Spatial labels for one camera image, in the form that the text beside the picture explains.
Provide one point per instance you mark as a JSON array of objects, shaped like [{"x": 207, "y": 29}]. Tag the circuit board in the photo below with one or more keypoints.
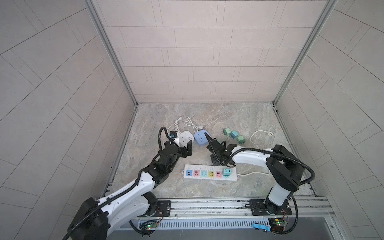
[
  {"x": 148, "y": 227},
  {"x": 278, "y": 225}
]

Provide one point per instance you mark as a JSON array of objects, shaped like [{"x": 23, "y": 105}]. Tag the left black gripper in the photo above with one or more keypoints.
[{"x": 189, "y": 148}]

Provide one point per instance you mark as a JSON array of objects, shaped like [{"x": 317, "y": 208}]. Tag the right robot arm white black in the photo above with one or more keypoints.
[{"x": 288, "y": 171}]

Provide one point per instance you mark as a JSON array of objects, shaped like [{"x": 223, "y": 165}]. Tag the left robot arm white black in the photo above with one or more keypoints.
[{"x": 97, "y": 219}]

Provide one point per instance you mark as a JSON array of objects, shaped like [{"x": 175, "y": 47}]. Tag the green plug adapter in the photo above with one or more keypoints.
[
  {"x": 241, "y": 139},
  {"x": 226, "y": 131}
]

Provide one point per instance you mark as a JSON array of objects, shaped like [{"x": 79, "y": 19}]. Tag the white long power strip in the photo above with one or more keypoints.
[{"x": 205, "y": 172}]

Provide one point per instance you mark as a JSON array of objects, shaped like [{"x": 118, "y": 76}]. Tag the teal plug adapter far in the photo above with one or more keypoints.
[{"x": 234, "y": 134}]

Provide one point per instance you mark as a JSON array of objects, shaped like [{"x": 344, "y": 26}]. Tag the green plug adapter right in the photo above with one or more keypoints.
[{"x": 241, "y": 139}]

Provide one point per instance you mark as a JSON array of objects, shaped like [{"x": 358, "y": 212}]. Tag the right circuit board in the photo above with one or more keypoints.
[{"x": 278, "y": 225}]

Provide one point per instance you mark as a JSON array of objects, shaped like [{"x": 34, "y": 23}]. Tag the blue square power socket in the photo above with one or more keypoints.
[{"x": 200, "y": 137}]

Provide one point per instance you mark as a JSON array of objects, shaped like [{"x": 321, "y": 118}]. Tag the blue tape piece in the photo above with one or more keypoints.
[{"x": 261, "y": 227}]

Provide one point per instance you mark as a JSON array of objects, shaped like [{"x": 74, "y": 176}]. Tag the white square power socket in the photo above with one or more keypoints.
[{"x": 184, "y": 138}]

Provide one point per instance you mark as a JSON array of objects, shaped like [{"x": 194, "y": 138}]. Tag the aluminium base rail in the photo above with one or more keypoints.
[{"x": 229, "y": 213}]

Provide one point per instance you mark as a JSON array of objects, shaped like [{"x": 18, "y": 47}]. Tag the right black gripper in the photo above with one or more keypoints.
[{"x": 212, "y": 156}]

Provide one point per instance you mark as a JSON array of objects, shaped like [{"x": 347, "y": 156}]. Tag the teal plug adapter small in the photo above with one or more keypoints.
[{"x": 226, "y": 173}]

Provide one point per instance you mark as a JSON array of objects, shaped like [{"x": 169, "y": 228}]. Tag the green plug adapter far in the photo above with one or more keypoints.
[{"x": 226, "y": 131}]

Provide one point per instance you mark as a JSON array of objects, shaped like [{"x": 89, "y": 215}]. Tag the left circuit board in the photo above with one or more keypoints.
[{"x": 148, "y": 227}]

